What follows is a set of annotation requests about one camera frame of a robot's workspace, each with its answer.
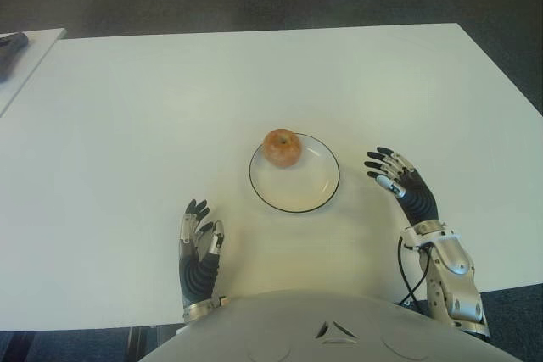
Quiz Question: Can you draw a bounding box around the black device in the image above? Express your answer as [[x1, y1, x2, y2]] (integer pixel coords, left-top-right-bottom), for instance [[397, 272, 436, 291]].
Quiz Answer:
[[0, 32, 29, 81]]

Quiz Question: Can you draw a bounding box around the white plate with black rim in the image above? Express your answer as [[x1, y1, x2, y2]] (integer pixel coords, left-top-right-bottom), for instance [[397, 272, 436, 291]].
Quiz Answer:
[[249, 132, 341, 214]]

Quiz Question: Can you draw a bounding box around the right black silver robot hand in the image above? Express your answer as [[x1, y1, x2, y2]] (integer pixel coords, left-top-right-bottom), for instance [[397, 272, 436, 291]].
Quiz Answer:
[[363, 145, 440, 226]]

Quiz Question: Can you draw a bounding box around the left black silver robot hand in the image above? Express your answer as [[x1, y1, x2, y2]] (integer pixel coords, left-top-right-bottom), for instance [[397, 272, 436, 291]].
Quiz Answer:
[[177, 198, 226, 309]]

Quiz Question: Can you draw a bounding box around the thin black cable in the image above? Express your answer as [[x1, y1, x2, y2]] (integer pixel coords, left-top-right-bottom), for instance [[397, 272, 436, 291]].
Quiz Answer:
[[400, 247, 430, 308], [396, 236, 415, 296]]

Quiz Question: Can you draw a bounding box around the grey table leg frame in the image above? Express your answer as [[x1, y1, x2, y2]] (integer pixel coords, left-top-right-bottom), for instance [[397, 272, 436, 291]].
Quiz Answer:
[[126, 324, 186, 361]]

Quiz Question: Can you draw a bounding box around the grey robot torso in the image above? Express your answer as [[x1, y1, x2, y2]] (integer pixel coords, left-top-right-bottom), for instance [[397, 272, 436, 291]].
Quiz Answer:
[[146, 289, 521, 362]]

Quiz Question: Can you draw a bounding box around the red yellow apple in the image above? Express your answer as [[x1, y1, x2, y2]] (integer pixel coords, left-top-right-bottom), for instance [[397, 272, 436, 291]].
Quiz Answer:
[[262, 127, 304, 168]]

